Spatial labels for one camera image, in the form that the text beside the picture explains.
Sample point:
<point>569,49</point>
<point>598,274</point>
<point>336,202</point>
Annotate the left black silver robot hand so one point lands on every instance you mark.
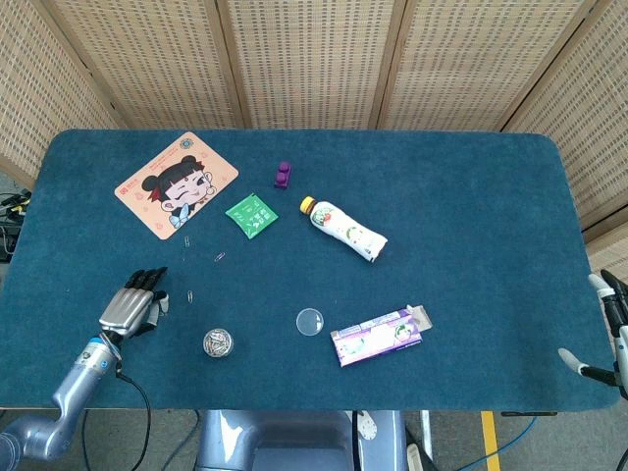
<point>125,311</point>

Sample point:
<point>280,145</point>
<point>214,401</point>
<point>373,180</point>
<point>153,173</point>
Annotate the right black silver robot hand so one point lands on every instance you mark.
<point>620,338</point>

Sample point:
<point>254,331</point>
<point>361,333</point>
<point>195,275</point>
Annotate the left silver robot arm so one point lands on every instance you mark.
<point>73,387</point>

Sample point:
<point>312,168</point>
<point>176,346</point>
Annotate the clear jar of paperclips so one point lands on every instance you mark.
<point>218,343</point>

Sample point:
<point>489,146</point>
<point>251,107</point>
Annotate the clear round plastic lid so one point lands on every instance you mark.
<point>309,322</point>

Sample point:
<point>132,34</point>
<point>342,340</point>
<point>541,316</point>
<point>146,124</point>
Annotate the orange cartoon girl mouse pad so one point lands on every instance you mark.
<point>172,191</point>

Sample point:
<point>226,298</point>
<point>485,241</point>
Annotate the green sachet packet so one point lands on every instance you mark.
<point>251,216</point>

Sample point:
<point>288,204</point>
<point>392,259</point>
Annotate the grey-blue robot torso base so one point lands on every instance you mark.
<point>275,436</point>

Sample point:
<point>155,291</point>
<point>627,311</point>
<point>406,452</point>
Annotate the purple toy building block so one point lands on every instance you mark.
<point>281,176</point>

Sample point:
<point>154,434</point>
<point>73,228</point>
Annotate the white-label bottle with yellow cap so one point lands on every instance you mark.
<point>343,228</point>

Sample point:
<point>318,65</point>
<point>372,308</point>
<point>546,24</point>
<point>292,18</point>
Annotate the blue felt table cover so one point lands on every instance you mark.
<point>392,284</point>

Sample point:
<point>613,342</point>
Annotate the purple toothpaste box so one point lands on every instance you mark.
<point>378,338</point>

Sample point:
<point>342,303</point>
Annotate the woven wooden folding screen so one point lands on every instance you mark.
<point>314,64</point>

